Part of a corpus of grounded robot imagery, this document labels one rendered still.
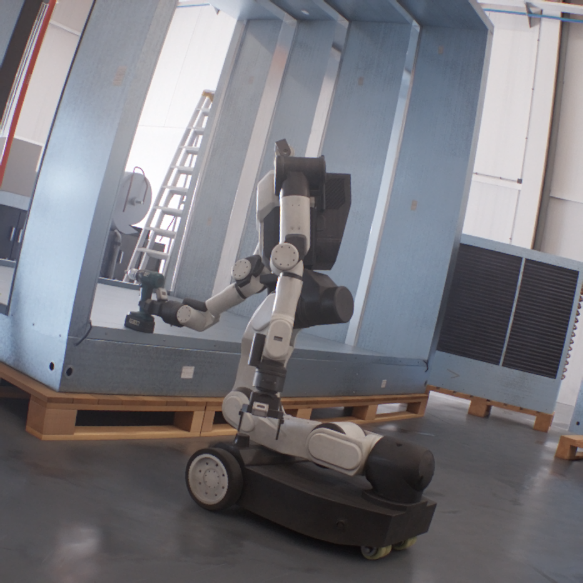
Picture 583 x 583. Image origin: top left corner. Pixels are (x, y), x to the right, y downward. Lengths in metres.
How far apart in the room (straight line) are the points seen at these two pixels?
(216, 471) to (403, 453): 0.56
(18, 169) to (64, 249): 5.31
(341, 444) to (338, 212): 0.73
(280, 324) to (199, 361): 1.11
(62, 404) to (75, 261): 0.50
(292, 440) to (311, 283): 0.48
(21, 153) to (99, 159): 5.35
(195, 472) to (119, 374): 0.69
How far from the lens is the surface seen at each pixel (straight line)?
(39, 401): 2.61
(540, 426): 6.40
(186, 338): 3.13
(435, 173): 5.79
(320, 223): 2.42
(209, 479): 2.30
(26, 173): 8.06
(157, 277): 2.87
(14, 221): 7.96
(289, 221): 2.25
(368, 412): 4.69
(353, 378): 4.51
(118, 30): 2.86
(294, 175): 2.29
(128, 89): 2.68
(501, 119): 11.20
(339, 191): 2.46
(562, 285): 6.43
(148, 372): 3.01
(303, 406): 3.95
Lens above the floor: 0.72
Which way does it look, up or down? 1 degrees down
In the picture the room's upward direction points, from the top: 13 degrees clockwise
